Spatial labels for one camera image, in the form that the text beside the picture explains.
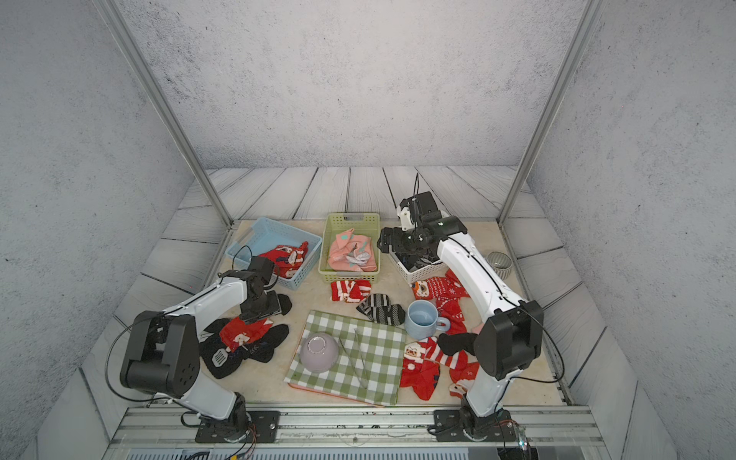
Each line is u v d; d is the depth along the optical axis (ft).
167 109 2.87
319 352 2.60
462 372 2.63
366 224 3.76
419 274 3.24
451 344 2.84
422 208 2.09
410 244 2.29
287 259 3.36
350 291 3.16
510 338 1.46
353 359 2.77
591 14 2.30
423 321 2.99
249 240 3.58
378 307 3.05
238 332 2.81
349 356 2.78
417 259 3.28
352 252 3.35
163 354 1.48
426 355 2.78
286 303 3.08
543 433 2.38
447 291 3.18
